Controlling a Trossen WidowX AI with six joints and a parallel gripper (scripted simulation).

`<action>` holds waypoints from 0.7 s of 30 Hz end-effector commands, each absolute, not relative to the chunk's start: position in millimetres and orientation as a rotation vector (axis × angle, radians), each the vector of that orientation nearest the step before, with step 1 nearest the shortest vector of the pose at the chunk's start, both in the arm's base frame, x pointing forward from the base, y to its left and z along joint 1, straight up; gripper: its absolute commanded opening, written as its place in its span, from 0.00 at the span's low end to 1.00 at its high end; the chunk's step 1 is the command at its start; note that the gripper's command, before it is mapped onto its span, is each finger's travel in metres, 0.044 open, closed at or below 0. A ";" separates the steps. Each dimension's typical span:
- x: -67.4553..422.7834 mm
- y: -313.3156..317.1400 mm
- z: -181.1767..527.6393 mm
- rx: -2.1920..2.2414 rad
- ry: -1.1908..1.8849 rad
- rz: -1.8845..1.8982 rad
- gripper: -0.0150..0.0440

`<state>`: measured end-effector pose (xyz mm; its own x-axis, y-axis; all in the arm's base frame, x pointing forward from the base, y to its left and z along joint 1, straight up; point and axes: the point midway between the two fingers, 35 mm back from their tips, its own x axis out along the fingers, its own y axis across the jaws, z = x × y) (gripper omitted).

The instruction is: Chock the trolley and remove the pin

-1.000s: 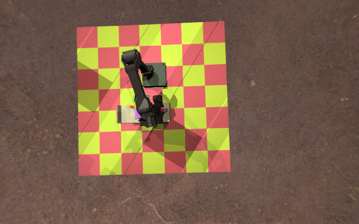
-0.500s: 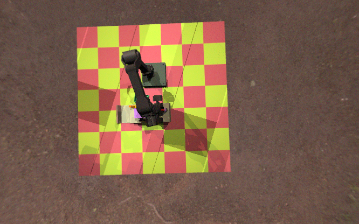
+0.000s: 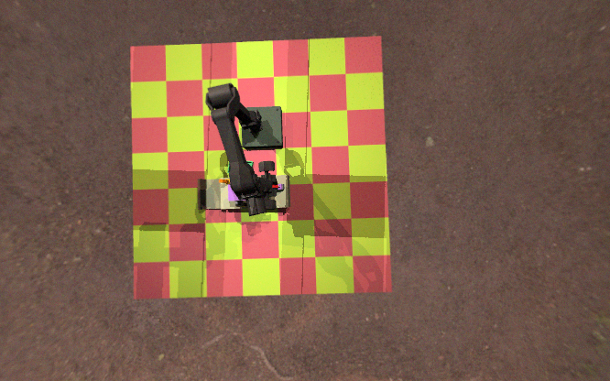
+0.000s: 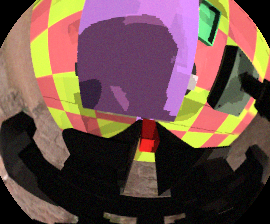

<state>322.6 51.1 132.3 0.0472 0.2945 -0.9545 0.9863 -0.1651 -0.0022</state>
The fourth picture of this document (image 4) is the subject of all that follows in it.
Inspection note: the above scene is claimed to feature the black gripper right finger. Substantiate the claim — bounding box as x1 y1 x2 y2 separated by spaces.
154 123 232 197

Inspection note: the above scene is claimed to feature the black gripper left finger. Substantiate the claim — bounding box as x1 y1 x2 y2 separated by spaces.
62 119 143 194

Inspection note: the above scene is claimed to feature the red-headed pin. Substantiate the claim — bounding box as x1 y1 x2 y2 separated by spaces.
139 119 160 153

